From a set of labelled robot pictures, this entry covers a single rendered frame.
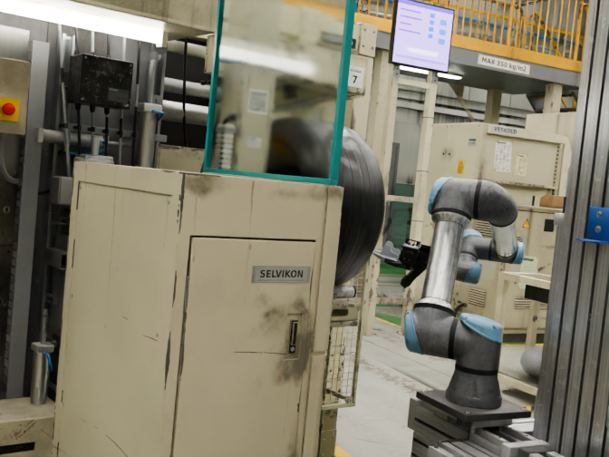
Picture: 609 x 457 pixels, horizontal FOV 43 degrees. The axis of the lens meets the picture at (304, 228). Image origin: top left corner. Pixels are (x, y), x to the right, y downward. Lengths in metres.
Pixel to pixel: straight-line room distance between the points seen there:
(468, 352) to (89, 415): 0.98
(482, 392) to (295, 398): 0.63
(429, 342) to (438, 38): 5.05
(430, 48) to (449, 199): 4.71
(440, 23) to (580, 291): 5.12
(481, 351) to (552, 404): 0.23
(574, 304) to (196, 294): 1.03
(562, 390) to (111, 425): 1.14
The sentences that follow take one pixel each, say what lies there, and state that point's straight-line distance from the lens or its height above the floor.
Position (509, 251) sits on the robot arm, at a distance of 2.62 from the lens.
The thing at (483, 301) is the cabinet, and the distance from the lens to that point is 7.32.
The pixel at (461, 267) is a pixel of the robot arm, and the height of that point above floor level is 1.04.
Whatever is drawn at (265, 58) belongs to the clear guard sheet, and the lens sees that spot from 1.96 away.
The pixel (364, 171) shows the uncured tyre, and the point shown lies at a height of 1.32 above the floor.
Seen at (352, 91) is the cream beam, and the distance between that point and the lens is 3.13.
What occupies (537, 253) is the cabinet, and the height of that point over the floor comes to 0.82.
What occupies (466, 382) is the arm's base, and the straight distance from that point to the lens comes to 2.17.
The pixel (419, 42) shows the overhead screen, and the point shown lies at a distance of 6.89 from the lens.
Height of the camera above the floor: 1.27
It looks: 3 degrees down
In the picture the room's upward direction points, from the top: 6 degrees clockwise
